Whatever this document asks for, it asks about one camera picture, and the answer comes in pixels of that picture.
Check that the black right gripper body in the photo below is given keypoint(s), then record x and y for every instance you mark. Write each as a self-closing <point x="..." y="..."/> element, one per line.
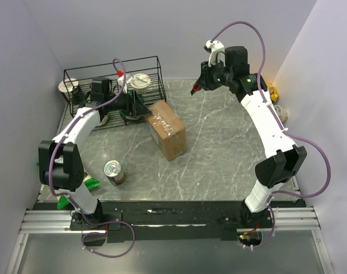
<point x="215" y="76"/>

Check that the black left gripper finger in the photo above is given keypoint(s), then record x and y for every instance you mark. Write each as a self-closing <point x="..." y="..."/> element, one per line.
<point x="138" y="99"/>
<point x="140" y="109"/>

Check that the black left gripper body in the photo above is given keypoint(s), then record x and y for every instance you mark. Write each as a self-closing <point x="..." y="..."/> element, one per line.
<point x="123" y="103"/>

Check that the brown cardboard express box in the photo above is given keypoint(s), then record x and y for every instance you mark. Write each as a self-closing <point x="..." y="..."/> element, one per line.
<point x="167" y="130"/>

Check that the red black utility knife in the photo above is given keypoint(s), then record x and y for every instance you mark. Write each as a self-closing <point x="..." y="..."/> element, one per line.
<point x="195" y="89"/>

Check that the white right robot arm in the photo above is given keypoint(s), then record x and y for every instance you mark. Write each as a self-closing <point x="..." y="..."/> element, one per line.
<point x="283" y="157"/>

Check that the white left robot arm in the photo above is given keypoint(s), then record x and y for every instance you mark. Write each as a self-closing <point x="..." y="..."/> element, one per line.
<point x="69" y="182"/>

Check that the green lid canister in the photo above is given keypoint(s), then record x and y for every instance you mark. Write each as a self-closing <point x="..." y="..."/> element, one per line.
<point x="129" y="118"/>

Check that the Chobani yogurt cup in rack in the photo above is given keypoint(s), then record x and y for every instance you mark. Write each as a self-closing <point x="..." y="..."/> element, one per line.
<point x="140" y="83"/>

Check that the black cone object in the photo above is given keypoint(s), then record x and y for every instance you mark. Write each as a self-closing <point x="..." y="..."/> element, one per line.
<point x="76" y="95"/>

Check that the white paper cup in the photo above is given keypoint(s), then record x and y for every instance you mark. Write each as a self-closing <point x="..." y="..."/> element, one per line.
<point x="68" y="87"/>

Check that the yellow Lays chips bag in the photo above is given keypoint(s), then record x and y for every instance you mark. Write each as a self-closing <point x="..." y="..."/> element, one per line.
<point x="273" y="92"/>

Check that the silver tin can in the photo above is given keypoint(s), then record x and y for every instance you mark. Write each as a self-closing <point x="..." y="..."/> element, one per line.
<point x="114" y="172"/>

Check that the Chobani yogurt cup right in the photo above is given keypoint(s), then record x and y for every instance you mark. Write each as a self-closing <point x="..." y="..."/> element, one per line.
<point x="281" y="113"/>

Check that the green chips bag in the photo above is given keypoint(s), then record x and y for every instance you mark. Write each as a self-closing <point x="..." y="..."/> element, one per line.
<point x="90" y="183"/>

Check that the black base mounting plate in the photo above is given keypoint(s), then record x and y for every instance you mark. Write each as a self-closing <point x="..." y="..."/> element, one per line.
<point x="179" y="220"/>

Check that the black wire basket rack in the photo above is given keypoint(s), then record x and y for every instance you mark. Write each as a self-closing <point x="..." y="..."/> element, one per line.
<point x="153" y="85"/>

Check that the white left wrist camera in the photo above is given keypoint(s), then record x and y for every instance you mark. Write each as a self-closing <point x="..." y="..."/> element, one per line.
<point x="123" y="80"/>

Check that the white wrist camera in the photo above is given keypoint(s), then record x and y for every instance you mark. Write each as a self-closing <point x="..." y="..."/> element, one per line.
<point x="123" y="80"/>
<point x="216" y="52"/>

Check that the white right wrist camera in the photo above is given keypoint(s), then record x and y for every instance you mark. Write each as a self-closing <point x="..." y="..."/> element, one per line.
<point x="216" y="52"/>

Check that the aluminium frame rail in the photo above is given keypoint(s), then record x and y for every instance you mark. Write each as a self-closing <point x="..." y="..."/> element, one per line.
<point x="46" y="218"/>

